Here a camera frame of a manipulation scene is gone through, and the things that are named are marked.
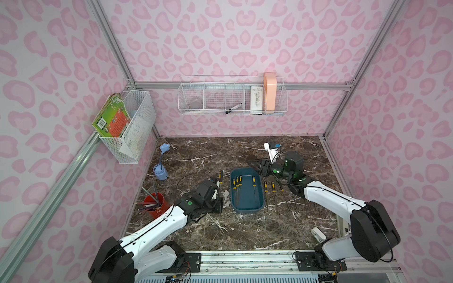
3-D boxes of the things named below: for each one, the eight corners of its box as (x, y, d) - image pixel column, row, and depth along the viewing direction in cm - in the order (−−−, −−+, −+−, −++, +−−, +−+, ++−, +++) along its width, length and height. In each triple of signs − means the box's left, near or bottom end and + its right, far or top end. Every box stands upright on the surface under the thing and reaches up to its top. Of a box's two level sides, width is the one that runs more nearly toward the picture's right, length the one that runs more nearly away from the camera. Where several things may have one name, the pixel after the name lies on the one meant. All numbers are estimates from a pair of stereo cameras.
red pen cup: (155, 219, 87) (146, 210, 78) (150, 209, 91) (141, 199, 82) (171, 209, 90) (164, 199, 82) (166, 199, 94) (158, 189, 85)
